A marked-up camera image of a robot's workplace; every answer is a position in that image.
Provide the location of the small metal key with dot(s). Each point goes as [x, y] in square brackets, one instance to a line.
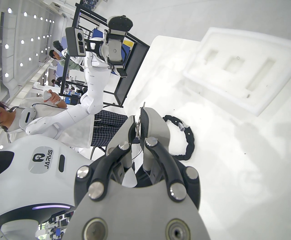
[138, 126]

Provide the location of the person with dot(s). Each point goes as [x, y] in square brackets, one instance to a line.
[75, 134]
[59, 80]
[75, 65]

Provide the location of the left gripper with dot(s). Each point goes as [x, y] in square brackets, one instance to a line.
[114, 50]

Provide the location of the black frame table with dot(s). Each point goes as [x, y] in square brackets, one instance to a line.
[127, 86]

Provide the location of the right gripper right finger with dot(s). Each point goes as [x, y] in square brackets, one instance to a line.
[156, 131]

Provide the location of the white foam tray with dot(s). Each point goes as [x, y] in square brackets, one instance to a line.
[227, 87]

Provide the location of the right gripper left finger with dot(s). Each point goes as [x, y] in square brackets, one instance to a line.
[113, 156]

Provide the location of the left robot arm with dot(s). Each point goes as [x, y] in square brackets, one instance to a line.
[95, 81]

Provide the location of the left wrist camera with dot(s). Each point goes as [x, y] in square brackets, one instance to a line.
[74, 41]

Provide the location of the robot body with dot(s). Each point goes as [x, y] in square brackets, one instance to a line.
[22, 181]

